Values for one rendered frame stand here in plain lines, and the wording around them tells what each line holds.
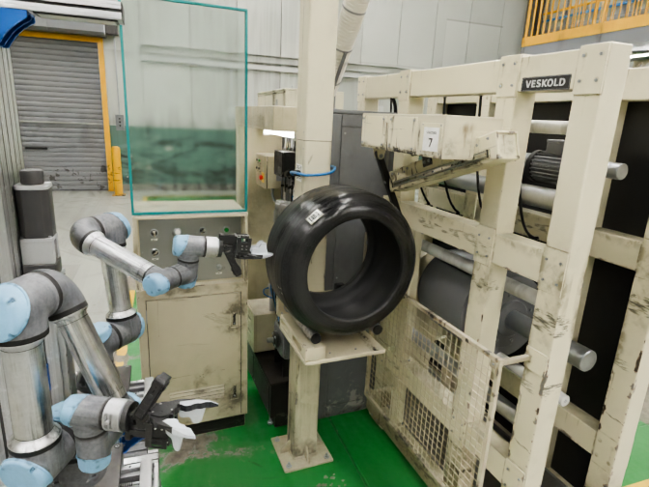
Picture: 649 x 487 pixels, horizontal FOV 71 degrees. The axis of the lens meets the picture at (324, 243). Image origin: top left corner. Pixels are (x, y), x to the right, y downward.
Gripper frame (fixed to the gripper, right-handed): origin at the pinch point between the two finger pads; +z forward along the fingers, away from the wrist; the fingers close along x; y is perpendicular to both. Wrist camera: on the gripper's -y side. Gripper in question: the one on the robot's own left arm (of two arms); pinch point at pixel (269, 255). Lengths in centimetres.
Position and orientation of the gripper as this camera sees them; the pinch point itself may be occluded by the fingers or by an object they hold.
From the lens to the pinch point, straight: 175.9
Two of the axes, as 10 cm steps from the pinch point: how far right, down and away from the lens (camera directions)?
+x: -3.8, -2.6, 8.9
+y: 1.6, -9.6, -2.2
